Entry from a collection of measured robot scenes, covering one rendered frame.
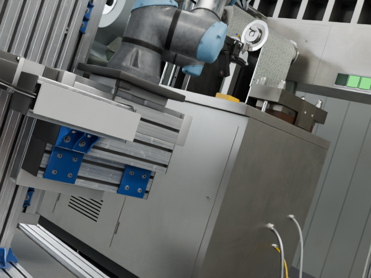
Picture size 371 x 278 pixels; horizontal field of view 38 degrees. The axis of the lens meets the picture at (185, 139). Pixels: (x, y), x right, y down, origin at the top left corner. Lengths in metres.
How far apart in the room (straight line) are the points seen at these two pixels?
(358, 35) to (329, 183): 1.56
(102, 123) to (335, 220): 2.82
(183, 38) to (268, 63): 1.10
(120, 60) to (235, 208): 0.91
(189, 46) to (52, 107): 0.45
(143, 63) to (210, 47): 0.18
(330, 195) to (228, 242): 1.85
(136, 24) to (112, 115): 0.31
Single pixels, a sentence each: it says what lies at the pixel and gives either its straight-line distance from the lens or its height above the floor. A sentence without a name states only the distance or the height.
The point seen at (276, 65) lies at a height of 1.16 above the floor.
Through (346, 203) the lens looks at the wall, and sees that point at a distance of 3.86.
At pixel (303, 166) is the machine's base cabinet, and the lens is 2.44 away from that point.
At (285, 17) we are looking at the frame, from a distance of 2.98.
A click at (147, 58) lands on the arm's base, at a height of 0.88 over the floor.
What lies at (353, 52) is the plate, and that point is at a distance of 2.62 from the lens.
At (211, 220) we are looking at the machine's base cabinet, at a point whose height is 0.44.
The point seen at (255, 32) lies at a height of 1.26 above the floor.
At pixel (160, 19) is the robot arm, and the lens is 1.46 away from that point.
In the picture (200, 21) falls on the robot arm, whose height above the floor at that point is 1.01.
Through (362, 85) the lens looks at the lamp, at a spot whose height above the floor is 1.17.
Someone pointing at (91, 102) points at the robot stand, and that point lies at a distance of 1.23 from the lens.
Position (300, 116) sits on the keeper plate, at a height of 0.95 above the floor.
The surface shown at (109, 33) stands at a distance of 3.17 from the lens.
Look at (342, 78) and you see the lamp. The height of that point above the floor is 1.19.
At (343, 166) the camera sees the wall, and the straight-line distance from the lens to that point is 3.92.
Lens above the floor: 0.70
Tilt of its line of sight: level
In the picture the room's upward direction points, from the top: 18 degrees clockwise
